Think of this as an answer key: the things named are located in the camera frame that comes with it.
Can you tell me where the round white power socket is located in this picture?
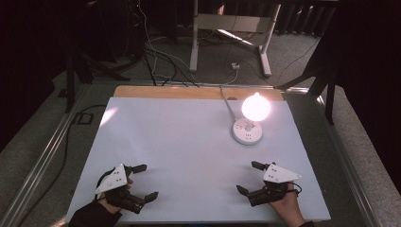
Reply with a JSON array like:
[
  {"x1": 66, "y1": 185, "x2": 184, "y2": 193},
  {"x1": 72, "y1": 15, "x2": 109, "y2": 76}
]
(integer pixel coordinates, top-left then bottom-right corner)
[{"x1": 231, "y1": 116, "x2": 264, "y2": 147}]

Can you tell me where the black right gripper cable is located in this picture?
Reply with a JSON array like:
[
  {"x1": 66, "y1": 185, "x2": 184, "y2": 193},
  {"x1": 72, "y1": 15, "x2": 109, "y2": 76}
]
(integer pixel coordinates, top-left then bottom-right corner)
[{"x1": 286, "y1": 181, "x2": 304, "y2": 198}]

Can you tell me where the glowing round light bulb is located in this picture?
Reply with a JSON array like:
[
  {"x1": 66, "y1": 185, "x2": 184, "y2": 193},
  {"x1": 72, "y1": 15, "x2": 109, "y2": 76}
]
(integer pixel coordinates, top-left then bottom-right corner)
[{"x1": 240, "y1": 91, "x2": 272, "y2": 132}]

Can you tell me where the white table mat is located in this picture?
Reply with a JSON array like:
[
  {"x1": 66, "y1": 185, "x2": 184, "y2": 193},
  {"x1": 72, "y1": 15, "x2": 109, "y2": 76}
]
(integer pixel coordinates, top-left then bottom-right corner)
[{"x1": 64, "y1": 96, "x2": 332, "y2": 225}]

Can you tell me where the person's right hand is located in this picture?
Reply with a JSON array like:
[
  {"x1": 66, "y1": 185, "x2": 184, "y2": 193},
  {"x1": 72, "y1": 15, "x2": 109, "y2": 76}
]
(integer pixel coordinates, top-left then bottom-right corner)
[{"x1": 269, "y1": 183, "x2": 307, "y2": 227}]

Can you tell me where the black metal stand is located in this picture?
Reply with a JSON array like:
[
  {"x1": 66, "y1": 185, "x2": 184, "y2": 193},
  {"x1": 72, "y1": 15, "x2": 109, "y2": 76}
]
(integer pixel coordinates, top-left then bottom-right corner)
[
  {"x1": 61, "y1": 44, "x2": 131, "y2": 114},
  {"x1": 276, "y1": 44, "x2": 338, "y2": 126}
]

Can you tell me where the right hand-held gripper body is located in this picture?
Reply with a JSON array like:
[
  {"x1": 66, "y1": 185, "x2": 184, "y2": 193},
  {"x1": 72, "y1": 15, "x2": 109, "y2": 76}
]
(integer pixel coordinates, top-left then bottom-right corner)
[{"x1": 247, "y1": 162, "x2": 303, "y2": 208}]

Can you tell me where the aluminium floor rail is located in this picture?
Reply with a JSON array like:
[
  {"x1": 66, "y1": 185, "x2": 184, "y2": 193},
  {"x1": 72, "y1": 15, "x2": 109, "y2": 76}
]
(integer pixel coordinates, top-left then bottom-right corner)
[
  {"x1": 0, "y1": 82, "x2": 93, "y2": 227},
  {"x1": 314, "y1": 94, "x2": 383, "y2": 227}
]

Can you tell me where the long black floor cable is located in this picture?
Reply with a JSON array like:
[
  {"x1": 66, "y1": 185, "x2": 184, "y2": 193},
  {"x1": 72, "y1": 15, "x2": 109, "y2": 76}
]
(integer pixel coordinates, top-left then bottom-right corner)
[{"x1": 18, "y1": 104, "x2": 109, "y2": 227}]

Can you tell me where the white floor cable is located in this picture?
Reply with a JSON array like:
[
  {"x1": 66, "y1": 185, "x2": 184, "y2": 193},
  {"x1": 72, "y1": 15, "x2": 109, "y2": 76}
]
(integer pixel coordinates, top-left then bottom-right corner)
[{"x1": 137, "y1": 0, "x2": 239, "y2": 85}]

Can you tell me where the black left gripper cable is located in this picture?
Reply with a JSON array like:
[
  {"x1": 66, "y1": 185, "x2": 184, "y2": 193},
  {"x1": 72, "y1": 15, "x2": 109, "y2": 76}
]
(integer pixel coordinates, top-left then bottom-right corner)
[{"x1": 95, "y1": 167, "x2": 115, "y2": 201}]

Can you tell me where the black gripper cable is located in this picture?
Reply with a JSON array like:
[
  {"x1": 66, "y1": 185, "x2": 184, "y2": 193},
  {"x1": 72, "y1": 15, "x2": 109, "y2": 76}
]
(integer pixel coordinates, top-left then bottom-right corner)
[
  {"x1": 286, "y1": 181, "x2": 304, "y2": 198},
  {"x1": 95, "y1": 167, "x2": 115, "y2": 201}
]

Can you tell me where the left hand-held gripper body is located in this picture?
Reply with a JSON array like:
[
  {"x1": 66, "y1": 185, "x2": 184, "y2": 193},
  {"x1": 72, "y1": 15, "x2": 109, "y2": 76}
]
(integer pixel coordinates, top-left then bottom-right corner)
[{"x1": 95, "y1": 163, "x2": 147, "y2": 215}]

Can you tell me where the white socket power cable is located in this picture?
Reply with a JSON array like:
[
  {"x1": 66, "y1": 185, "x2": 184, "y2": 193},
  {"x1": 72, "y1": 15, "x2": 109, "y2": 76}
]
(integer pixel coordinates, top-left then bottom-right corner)
[{"x1": 219, "y1": 85, "x2": 238, "y2": 123}]

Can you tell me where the person's left hand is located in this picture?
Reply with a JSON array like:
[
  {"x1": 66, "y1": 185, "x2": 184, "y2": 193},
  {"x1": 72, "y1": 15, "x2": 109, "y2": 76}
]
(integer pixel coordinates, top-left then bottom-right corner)
[{"x1": 99, "y1": 177, "x2": 135, "y2": 216}]

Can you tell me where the white metal desk frame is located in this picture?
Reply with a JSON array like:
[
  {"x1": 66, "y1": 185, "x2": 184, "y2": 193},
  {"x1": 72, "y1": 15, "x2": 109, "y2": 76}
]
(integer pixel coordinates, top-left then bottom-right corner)
[{"x1": 189, "y1": 0, "x2": 283, "y2": 79}]

